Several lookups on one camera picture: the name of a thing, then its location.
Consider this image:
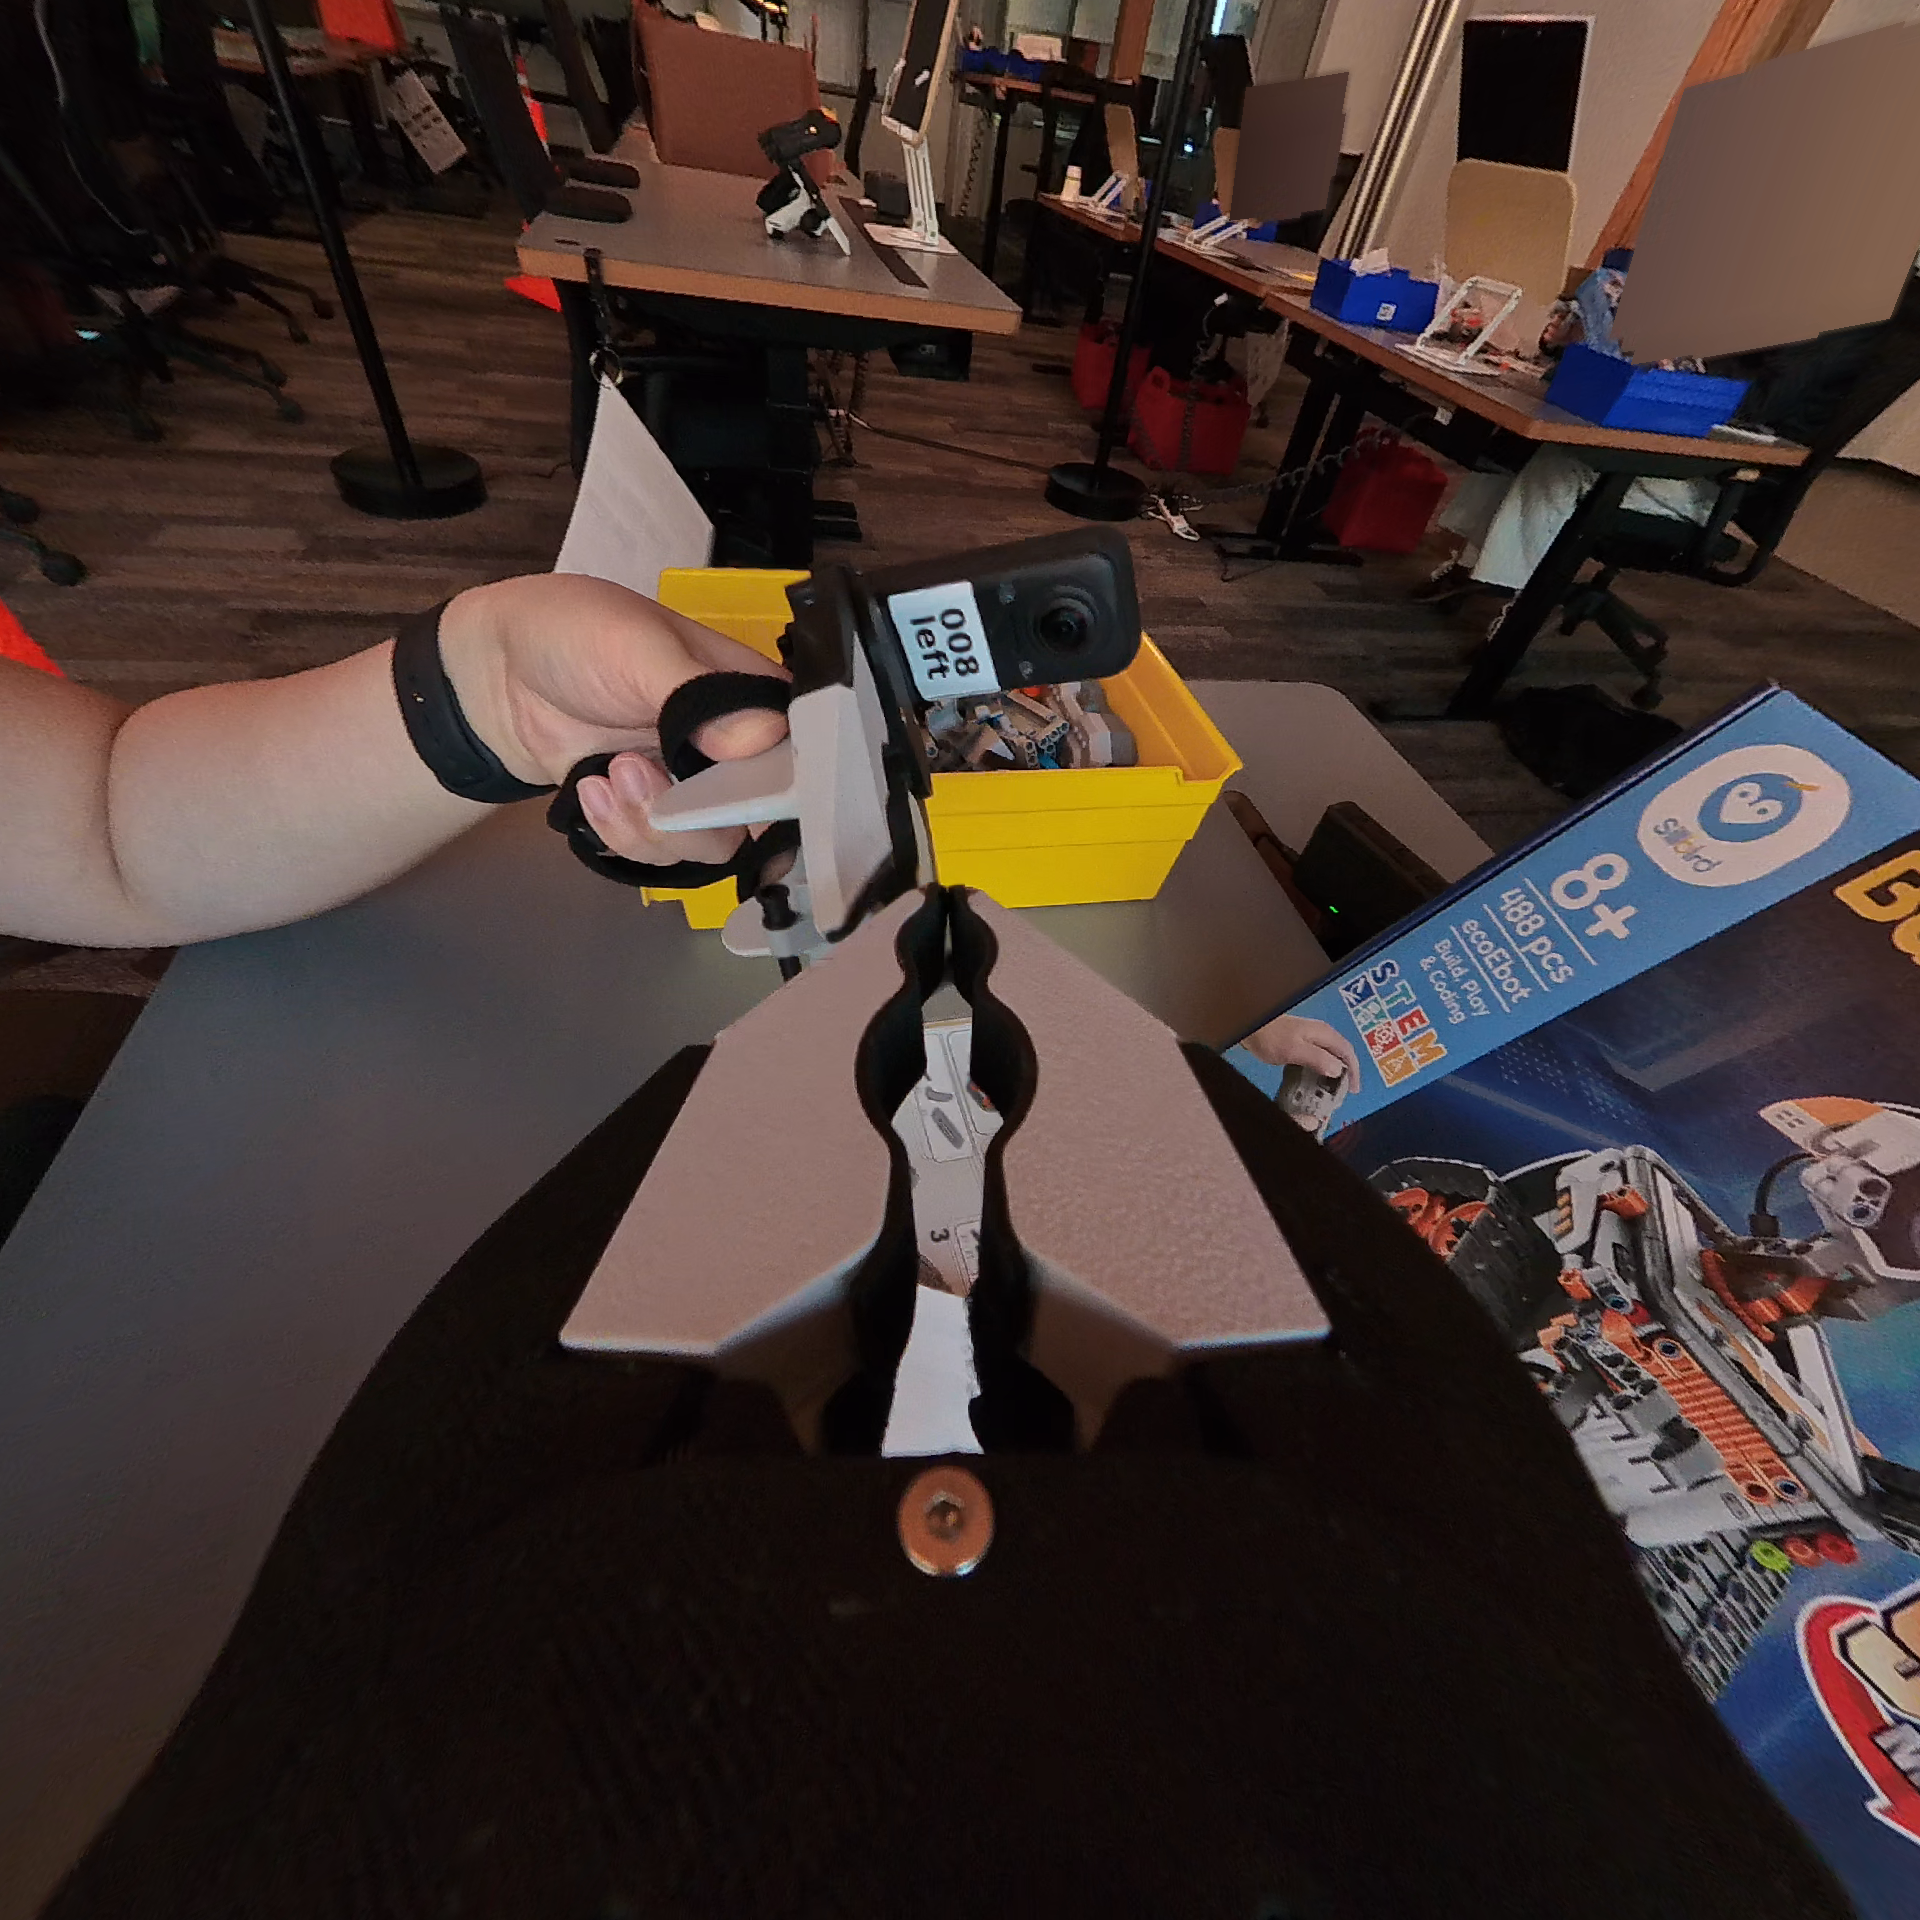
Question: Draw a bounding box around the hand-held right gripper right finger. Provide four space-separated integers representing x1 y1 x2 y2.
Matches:
949 885 1335 1434

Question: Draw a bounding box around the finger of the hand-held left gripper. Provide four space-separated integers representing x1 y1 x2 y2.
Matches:
780 597 941 965

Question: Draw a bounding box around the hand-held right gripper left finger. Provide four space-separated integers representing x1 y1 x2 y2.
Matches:
559 885 951 1449

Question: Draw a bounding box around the grey curved building panel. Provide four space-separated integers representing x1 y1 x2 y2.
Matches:
720 885 836 973

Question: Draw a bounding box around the person's left forearm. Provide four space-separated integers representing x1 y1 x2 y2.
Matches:
0 657 459 952

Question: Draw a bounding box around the grey desk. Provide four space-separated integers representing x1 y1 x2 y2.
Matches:
0 678 1502 1920

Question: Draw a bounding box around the wooden office desk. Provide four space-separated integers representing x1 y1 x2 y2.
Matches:
517 126 1024 568

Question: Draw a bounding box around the person's left hand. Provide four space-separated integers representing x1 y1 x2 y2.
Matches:
442 574 794 869

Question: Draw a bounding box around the pile of building parts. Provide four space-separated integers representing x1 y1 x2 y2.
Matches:
915 675 1146 778

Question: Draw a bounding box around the yellow parts bin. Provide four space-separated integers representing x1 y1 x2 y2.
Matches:
640 565 1245 933

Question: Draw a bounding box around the white instruction booklet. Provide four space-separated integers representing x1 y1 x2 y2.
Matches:
883 1019 1004 1461

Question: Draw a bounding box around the red box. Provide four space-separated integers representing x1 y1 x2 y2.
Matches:
1318 432 1451 556
1126 366 1258 476

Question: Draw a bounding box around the black device with green light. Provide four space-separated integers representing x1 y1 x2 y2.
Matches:
1296 800 1451 963

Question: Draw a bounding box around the black floor lamp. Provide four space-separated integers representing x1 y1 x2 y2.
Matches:
1045 0 1205 522
238 0 490 522

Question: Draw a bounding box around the white hanging paper tag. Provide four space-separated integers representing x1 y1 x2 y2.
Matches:
552 386 716 605

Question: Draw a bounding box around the black wristband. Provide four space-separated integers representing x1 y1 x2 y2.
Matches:
390 597 559 806

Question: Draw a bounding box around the blue storage bin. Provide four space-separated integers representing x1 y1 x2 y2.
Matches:
1542 340 1751 441
1311 256 1440 330

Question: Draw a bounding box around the blue robot kit box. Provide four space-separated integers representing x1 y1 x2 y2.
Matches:
1220 686 1920 1920

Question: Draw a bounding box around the small toy robot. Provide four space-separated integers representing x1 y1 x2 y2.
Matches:
751 105 854 258

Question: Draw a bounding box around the black monitor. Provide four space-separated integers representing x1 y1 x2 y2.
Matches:
1456 17 1594 171

